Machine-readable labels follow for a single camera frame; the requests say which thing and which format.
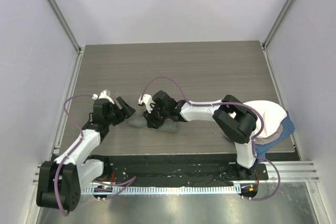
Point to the left aluminium frame post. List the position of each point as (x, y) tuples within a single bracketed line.
[(63, 23)]

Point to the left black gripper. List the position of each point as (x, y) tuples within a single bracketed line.
[(123, 113)]

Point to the white folded cloth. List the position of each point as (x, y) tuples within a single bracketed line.
[(272, 115)]

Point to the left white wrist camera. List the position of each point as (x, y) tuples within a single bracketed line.
[(105, 94)]

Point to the right aluminium frame post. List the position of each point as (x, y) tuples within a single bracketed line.
[(277, 23)]

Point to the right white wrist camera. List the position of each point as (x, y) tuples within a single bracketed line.
[(147, 101)]

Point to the beige folded cloth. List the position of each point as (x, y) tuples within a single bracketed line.
[(274, 136)]

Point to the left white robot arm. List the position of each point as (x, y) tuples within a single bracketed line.
[(61, 180)]

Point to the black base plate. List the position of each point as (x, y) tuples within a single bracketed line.
[(224, 179)]

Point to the blue checkered cloth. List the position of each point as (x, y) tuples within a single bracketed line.
[(288, 129)]

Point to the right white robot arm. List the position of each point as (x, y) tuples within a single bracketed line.
[(235, 119)]

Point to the aluminium frame post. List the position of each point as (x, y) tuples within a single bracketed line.
[(277, 23), (63, 23)]

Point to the slotted cable duct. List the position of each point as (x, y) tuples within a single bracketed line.
[(130, 191)]

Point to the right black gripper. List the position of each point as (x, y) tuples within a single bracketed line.
[(152, 122)]

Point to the grey napkin white stitching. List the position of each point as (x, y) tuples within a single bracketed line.
[(141, 123)]

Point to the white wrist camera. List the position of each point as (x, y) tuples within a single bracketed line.
[(105, 94), (147, 101)]

